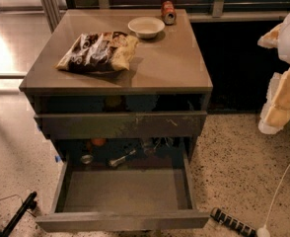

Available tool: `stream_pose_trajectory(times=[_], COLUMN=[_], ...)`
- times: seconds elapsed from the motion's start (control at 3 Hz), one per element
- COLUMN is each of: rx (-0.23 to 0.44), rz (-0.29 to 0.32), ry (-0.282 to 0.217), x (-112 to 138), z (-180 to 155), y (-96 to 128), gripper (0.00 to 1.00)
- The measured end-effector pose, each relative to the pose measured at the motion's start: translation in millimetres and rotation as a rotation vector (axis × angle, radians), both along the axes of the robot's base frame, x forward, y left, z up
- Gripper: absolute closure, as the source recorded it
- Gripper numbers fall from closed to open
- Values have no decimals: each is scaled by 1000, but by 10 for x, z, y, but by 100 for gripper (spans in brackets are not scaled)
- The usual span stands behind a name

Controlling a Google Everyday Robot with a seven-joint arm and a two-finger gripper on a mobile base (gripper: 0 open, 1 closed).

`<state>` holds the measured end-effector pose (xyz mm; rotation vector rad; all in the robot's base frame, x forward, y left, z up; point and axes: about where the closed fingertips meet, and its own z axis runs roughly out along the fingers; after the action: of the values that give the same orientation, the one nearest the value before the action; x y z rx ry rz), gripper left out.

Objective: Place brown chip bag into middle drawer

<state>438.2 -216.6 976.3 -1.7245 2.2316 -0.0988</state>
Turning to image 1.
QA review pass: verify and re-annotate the white bowl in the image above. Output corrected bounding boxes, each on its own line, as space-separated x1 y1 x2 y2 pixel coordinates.
128 17 165 40

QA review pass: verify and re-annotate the orange soda can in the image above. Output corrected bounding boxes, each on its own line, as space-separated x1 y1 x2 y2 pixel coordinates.
161 1 177 25

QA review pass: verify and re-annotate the small round metal cup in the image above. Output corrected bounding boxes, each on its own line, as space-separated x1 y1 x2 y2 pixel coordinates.
81 155 94 165

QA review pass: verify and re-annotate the black power strip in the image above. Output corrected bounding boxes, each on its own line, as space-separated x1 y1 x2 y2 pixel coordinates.
210 207 257 237

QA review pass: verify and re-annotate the brown chip bag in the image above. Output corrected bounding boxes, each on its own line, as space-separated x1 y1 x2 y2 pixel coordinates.
55 32 138 74

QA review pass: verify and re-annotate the white power cable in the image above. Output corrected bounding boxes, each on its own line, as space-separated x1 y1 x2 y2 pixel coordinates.
256 145 290 237

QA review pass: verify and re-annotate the open grey middle drawer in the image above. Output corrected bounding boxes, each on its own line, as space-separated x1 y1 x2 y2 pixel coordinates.
36 151 209 232

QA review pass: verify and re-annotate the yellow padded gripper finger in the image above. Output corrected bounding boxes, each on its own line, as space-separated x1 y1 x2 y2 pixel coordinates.
258 68 290 134
257 23 282 48

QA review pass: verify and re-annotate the silver metal utensil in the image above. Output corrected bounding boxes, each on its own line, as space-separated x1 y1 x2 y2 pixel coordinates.
109 149 136 168

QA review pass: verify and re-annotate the black stand leg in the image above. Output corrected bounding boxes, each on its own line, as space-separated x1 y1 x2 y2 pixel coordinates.
0 192 37 237

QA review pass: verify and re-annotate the grey top drawer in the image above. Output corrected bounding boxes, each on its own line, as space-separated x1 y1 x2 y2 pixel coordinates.
35 111 207 139

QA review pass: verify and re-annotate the orange fruit in drawer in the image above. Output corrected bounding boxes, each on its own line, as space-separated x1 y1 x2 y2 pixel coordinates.
91 138 107 146

